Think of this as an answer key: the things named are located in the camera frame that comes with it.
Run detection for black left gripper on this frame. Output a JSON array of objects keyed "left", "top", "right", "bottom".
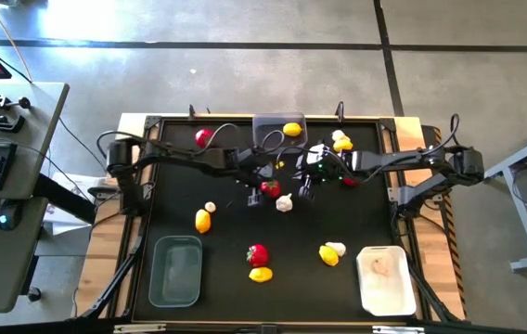
[{"left": 241, "top": 154, "right": 289, "bottom": 209}]

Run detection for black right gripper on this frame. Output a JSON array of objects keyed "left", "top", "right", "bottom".
[{"left": 295, "top": 155, "right": 349, "bottom": 202}]

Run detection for large white toy garlic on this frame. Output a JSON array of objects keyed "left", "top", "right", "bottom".
[{"left": 275, "top": 193, "right": 294, "bottom": 214}]

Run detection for clear grey plastic bin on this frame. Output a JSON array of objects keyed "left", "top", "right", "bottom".
[{"left": 251, "top": 112, "right": 308, "bottom": 156}]

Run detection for black table mat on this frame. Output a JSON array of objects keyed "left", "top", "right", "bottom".
[{"left": 132, "top": 119, "right": 416, "bottom": 323}]

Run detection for translucent green plastic bin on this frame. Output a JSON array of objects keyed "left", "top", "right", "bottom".
[{"left": 148, "top": 235, "right": 204, "bottom": 309}]

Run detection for white plastic bin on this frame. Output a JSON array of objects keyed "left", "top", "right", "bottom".
[{"left": 355, "top": 245, "right": 418, "bottom": 317}]

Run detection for black support strut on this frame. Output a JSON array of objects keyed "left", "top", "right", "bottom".
[
  {"left": 406, "top": 262, "right": 462, "bottom": 324},
  {"left": 80, "top": 234, "right": 147, "bottom": 320}
]

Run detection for yellow black hazard tape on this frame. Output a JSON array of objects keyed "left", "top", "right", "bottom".
[{"left": 432, "top": 125, "right": 469, "bottom": 321}]

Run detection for black desk leg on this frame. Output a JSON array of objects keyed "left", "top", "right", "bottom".
[{"left": 33, "top": 173, "right": 98, "bottom": 225}]

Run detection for white paper sheets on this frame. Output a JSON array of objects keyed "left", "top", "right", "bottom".
[{"left": 43, "top": 172, "right": 107, "bottom": 238}]

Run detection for black computer mouse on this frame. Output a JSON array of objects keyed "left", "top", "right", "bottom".
[{"left": 0, "top": 199, "right": 24, "bottom": 232}]

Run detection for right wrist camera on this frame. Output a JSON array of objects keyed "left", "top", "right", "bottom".
[{"left": 307, "top": 143, "right": 335, "bottom": 165}]

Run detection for silver metal bracket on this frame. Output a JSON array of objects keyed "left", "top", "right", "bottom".
[
  {"left": 372, "top": 325, "right": 426, "bottom": 334},
  {"left": 113, "top": 323, "right": 167, "bottom": 334}
]

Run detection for tan cord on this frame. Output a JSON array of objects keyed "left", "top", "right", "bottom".
[{"left": 0, "top": 0, "right": 33, "bottom": 84}]

